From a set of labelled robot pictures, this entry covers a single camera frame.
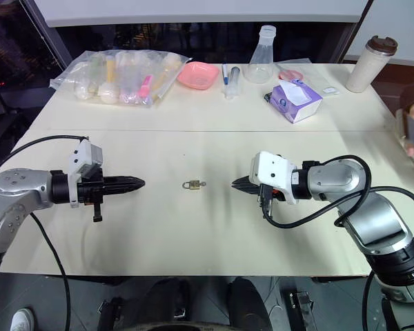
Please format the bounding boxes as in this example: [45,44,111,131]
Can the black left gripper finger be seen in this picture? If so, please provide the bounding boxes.
[103,185,145,197]
[103,175,147,187]

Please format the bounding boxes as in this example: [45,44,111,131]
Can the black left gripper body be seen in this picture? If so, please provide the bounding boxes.
[76,168,107,223]

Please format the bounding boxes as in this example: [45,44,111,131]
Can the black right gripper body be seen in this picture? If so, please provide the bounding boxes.
[251,183,286,219]

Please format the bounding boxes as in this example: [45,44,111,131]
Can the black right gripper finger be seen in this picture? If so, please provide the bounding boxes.
[231,175,253,188]
[234,185,260,197]

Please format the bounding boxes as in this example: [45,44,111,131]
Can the white round sponge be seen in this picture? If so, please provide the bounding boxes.
[97,81,121,106]

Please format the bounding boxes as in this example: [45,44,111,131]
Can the purple tissue pack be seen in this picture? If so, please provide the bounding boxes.
[263,78,324,125]

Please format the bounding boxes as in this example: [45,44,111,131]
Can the pink tube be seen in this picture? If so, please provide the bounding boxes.
[137,74,155,99]

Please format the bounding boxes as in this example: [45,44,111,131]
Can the clear plastic syringe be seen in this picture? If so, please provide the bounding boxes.
[224,66,243,101]

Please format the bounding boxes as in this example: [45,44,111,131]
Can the dark rounded shape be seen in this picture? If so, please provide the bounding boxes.
[226,277,274,329]

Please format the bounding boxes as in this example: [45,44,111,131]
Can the yellow stick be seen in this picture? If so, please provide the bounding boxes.
[105,56,117,84]

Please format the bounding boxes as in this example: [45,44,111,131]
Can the pink plastic bowl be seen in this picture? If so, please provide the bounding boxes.
[177,61,220,92]

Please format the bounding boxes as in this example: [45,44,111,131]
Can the clear zip plastic bag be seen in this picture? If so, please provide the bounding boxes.
[50,49,194,110]

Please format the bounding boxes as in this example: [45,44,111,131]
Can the clear conical flask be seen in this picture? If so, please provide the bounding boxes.
[245,24,277,84]

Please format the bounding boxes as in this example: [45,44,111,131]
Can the white shoe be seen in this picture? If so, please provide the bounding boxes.
[10,307,35,331]

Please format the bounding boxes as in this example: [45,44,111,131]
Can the beige cup brown lid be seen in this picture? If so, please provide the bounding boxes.
[345,34,400,94]

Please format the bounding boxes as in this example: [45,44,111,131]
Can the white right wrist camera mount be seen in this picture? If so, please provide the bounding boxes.
[248,150,299,205]

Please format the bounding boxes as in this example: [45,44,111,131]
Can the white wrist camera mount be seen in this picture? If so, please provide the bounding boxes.
[68,139,105,208]
[248,150,299,205]

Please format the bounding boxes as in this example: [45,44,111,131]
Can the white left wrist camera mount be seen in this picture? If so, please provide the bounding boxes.
[68,139,105,208]

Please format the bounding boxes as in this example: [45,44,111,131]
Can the black metal bracket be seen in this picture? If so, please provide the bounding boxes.
[97,295,124,325]
[285,290,314,325]

